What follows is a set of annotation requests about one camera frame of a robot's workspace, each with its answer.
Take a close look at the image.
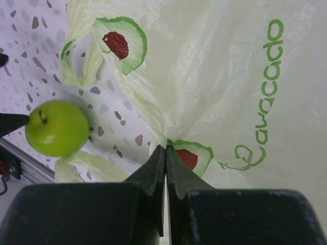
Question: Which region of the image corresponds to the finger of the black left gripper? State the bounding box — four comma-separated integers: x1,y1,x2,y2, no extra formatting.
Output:
0,113,30,137

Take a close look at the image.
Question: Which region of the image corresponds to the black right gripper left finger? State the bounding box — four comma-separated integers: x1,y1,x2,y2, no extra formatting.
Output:
120,145,166,237

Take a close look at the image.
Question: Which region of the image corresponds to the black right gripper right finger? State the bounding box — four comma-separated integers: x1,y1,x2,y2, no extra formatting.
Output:
166,145,214,244

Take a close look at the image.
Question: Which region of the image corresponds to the green fake apple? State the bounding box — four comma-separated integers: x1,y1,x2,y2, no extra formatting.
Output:
25,100,89,157

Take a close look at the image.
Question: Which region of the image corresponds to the light green avocado plastic bag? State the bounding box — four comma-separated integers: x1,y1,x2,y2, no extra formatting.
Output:
54,0,327,191

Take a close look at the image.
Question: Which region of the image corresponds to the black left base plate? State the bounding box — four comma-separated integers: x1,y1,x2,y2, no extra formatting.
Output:
0,147,22,195

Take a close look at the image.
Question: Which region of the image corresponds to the aluminium rail frame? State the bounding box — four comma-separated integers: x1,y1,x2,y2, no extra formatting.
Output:
1,138,55,184

